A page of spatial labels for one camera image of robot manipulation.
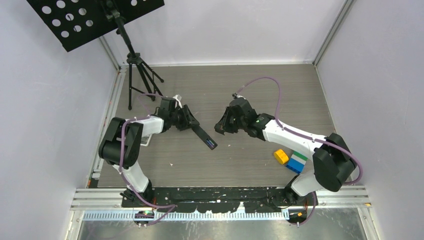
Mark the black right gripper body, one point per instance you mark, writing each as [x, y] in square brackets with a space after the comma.
[231, 124]

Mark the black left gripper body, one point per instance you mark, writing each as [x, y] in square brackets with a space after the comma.
[181, 119]

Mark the blue purple battery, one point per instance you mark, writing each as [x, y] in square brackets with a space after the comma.
[211, 144]

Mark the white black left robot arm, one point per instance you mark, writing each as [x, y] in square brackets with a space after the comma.
[120, 146]

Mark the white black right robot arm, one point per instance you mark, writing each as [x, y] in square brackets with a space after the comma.
[332, 160]

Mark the white air conditioner remote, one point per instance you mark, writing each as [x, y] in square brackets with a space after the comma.
[145, 140]

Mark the yellow toy brick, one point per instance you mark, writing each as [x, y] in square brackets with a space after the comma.
[281, 156]

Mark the blue green white brick stack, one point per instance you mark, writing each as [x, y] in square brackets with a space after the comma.
[296, 162]

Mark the black music stand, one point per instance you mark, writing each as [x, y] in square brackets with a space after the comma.
[78, 22]

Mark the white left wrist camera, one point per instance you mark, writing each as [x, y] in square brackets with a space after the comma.
[178, 99]

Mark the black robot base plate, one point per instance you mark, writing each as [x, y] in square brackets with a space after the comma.
[218, 200]

